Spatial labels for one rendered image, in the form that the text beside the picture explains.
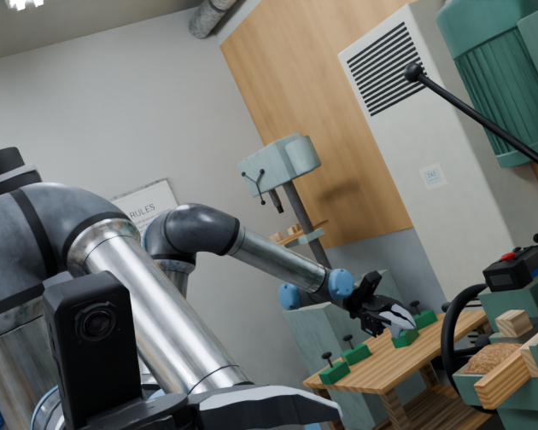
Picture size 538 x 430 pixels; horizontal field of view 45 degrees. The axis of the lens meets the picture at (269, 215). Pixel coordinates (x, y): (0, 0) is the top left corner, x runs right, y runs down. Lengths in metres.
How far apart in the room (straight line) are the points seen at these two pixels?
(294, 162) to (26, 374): 2.62
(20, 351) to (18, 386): 0.04
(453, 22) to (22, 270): 0.81
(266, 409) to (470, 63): 0.94
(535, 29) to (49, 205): 0.78
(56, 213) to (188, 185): 3.35
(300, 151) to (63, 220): 2.55
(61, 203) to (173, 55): 3.62
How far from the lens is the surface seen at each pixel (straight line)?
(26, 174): 1.08
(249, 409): 0.35
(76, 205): 0.79
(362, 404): 3.48
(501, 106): 1.19
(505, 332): 1.31
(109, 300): 0.38
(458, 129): 2.69
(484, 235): 2.81
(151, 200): 4.01
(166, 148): 4.14
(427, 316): 2.93
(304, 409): 0.33
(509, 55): 1.18
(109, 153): 4.03
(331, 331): 3.34
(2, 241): 0.78
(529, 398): 1.15
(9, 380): 0.80
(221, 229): 1.43
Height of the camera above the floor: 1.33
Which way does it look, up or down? 1 degrees down
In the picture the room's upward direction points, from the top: 24 degrees counter-clockwise
